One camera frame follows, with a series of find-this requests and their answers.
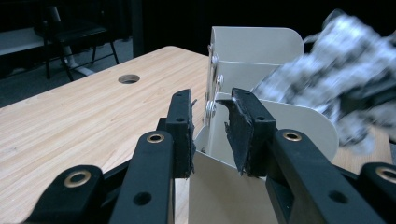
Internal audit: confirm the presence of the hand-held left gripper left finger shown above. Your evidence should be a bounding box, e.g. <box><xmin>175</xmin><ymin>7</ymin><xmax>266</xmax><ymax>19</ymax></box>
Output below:
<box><xmin>108</xmin><ymin>88</ymin><xmax>198</xmax><ymax>224</ymax></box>

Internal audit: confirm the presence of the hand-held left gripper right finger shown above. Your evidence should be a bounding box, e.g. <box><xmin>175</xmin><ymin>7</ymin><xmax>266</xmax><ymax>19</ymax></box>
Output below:
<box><xmin>216</xmin><ymin>87</ymin><xmax>389</xmax><ymax>224</ymax></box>

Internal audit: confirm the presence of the white black striped cloth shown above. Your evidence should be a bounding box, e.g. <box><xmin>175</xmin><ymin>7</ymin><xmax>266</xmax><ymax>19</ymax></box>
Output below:
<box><xmin>251</xmin><ymin>8</ymin><xmax>396</xmax><ymax>157</ymax></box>

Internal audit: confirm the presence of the expandable metal bookend rack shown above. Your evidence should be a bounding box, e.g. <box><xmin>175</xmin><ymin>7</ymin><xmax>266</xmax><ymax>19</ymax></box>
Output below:
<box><xmin>186</xmin><ymin>26</ymin><xmax>340</xmax><ymax>224</ymax></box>

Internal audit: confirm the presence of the black chair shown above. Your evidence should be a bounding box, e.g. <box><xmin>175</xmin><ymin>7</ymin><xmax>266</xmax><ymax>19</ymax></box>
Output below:
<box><xmin>33</xmin><ymin>4</ymin><xmax>121</xmax><ymax>83</ymax></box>

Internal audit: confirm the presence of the white desk frame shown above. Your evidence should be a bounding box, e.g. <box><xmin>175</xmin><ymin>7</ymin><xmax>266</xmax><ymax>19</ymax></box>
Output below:
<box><xmin>0</xmin><ymin>26</ymin><xmax>95</xmax><ymax>77</ymax></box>

